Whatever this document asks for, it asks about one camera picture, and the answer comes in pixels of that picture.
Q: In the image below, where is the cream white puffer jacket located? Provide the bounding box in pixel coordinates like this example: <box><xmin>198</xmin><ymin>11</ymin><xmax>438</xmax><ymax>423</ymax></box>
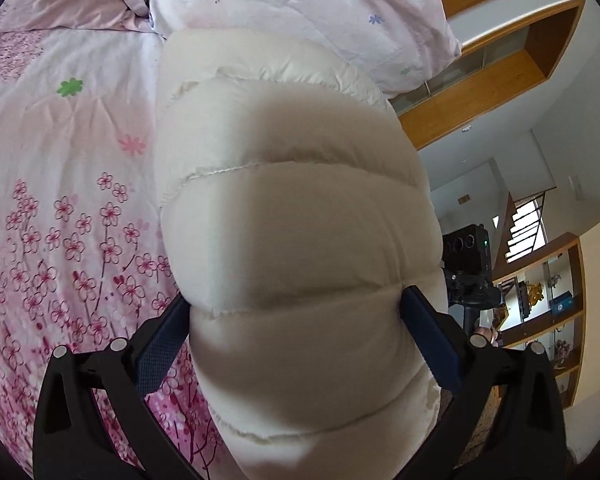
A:
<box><xmin>155</xmin><ymin>29</ymin><xmax>448</xmax><ymax>479</ymax></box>

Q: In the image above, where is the person's right hand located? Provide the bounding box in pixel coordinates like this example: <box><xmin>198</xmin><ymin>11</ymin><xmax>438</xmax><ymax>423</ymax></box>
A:
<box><xmin>475</xmin><ymin>326</ymin><xmax>500</xmax><ymax>347</ymax></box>

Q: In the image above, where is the wooden display shelf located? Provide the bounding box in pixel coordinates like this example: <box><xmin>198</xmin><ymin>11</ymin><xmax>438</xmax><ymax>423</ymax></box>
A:
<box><xmin>493</xmin><ymin>233</ymin><xmax>585</xmax><ymax>408</ymax></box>

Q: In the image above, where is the blue box on shelf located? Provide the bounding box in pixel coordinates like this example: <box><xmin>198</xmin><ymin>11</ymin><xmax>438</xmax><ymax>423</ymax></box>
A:
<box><xmin>550</xmin><ymin>290</ymin><xmax>574</xmax><ymax>316</ymax></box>

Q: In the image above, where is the pink floral bed sheet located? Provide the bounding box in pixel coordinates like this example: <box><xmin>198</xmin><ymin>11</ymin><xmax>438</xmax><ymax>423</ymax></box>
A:
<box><xmin>0</xmin><ymin>27</ymin><xmax>232</xmax><ymax>480</ymax></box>

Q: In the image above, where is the white pink floral pillow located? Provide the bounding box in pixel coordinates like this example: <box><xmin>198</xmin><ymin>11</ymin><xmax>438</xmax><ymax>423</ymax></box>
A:
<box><xmin>0</xmin><ymin>0</ymin><xmax>464</xmax><ymax>99</ymax></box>

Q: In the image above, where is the wooden wall cabinet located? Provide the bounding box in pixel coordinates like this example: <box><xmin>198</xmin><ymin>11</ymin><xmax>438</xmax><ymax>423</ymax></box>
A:
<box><xmin>399</xmin><ymin>0</ymin><xmax>586</xmax><ymax>150</ymax></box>

